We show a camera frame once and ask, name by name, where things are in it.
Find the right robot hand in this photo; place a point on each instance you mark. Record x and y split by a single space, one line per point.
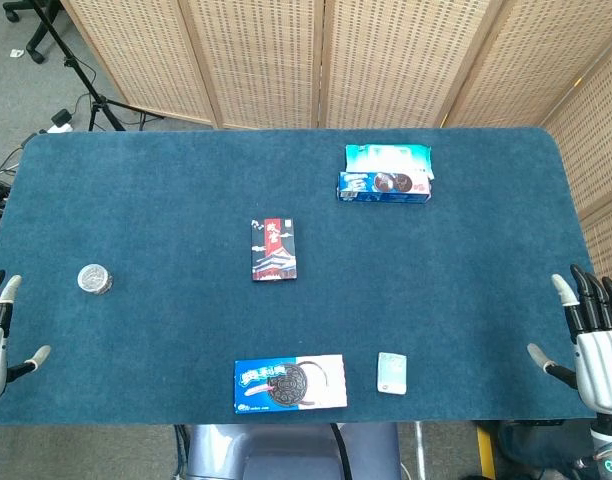
598 365

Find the small round clear jar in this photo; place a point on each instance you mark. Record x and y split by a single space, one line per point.
93 279

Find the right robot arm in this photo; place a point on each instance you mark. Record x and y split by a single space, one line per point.
608 450

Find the small blue Oreo box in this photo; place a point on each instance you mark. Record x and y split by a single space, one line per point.
383 187

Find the large Oreo cookie box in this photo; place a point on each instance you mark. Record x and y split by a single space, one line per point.
288 384

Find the red and black box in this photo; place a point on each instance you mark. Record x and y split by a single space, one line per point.
275 250

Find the yellow bar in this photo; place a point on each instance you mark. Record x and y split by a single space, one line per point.
486 450

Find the blue table mat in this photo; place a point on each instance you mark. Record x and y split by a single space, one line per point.
186 325

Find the green tissue pack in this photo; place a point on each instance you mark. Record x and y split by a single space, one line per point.
391 372

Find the woven folding screen panel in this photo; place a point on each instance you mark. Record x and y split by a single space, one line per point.
526 60
261 60
401 60
601 150
136 50

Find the white power strip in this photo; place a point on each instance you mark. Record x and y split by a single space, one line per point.
56 128

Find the black power adapter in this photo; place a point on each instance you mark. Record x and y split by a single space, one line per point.
62 117

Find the black tripod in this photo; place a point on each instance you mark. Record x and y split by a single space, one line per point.
93 93

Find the grey robot torso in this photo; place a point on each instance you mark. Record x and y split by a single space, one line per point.
286 450

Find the white paper scrap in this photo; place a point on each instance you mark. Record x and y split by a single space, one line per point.
16 52

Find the black office chair base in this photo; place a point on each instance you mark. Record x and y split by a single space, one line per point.
36 39

